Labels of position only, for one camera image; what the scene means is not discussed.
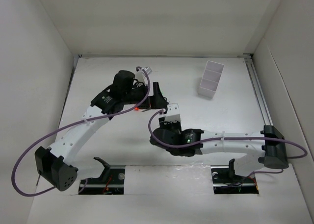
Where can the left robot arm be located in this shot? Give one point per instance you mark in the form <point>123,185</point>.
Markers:
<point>57,164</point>

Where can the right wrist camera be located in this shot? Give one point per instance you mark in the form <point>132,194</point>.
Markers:
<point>172,114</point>

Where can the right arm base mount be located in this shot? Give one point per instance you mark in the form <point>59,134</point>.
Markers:
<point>225,181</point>

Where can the white divided container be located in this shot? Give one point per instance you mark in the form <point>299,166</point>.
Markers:
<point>210,79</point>

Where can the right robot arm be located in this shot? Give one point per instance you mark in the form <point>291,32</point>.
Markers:
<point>258,150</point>

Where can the aluminium rail right side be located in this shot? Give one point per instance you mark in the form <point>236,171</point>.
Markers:
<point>257,89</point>

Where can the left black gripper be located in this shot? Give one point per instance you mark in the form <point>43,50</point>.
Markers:
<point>157,101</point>

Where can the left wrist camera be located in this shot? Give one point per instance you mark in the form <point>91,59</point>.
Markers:
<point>140,74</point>

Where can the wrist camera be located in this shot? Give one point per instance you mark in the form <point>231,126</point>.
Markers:
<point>172,114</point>
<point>140,74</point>

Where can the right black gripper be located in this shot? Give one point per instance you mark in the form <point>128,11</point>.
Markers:
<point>164,124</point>

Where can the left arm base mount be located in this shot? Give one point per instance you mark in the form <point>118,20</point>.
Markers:
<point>110,182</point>

